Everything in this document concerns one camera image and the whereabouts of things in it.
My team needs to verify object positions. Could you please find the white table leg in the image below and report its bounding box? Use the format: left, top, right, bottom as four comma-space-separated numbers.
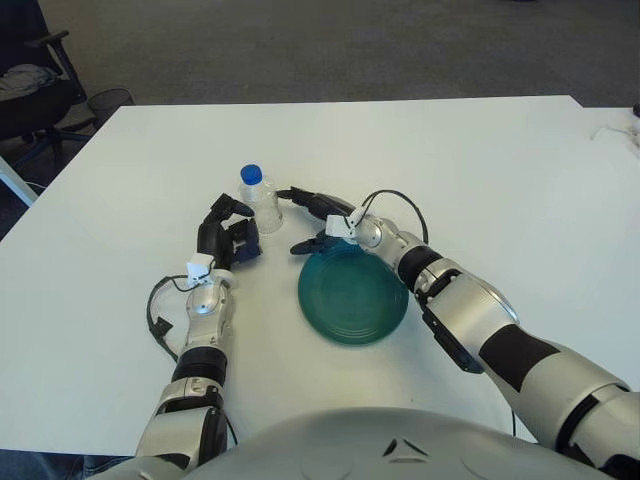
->
0, 162, 37, 207

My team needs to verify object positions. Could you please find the black wire mesh wastebasket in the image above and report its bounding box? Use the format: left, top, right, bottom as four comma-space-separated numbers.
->
87, 88, 136, 134

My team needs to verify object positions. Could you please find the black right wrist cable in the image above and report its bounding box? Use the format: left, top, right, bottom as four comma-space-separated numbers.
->
360, 189, 429, 245

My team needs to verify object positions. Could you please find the green round plate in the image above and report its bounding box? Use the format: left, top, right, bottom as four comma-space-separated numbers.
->
297, 238, 410, 349

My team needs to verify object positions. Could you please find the thin white cable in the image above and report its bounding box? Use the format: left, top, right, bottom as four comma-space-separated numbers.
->
589, 123, 640, 144

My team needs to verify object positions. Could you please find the grey cloth on chair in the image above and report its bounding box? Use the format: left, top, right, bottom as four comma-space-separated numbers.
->
0, 63, 61, 101

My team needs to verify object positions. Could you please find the grey robot torso shell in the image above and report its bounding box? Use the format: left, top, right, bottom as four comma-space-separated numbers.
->
94, 407, 621, 480

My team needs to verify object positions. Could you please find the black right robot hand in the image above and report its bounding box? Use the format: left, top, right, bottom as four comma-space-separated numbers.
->
275, 186, 360, 256

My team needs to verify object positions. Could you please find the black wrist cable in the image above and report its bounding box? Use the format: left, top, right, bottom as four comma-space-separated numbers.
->
146, 273, 194, 364
360, 189, 429, 245

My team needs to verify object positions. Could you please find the clear bottle with blue cap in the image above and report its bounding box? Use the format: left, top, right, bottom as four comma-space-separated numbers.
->
237, 163, 285, 235

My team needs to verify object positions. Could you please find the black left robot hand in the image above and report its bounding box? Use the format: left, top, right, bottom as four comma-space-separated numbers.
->
197, 192, 264, 274

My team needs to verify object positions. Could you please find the black office chair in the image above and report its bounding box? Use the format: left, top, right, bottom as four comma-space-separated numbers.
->
0, 0, 89, 166

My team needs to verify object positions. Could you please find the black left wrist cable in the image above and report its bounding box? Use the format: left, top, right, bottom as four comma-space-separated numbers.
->
146, 273, 194, 364

